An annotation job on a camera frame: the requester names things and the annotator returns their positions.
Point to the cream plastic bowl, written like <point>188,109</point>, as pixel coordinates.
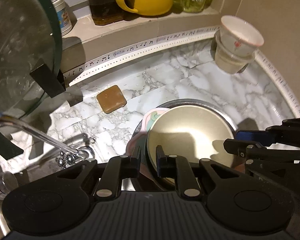
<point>194,132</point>

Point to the brown soap bar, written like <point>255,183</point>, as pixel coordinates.
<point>111,99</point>

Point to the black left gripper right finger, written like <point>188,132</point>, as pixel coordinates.
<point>178,168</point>

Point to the dark glass jar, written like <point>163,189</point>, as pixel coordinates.
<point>104,12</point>

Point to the pink handled steel-lined bowl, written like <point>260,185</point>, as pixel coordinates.
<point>147,122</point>

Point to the large steel bowl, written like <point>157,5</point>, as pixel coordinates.
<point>144,184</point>

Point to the glass pot lid green rim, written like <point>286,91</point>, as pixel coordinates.
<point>29,34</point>

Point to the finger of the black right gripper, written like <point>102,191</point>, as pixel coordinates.
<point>288,133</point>
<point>255,151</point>

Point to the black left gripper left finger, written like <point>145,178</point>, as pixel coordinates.
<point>116,170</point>

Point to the chrome faucet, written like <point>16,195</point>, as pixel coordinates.
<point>68,155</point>

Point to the white floral bowl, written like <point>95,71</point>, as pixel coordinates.
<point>239,37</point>

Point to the white label jar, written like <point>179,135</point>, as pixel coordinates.
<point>63,16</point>

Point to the pink bear-shaped plate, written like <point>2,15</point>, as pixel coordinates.
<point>135,141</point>

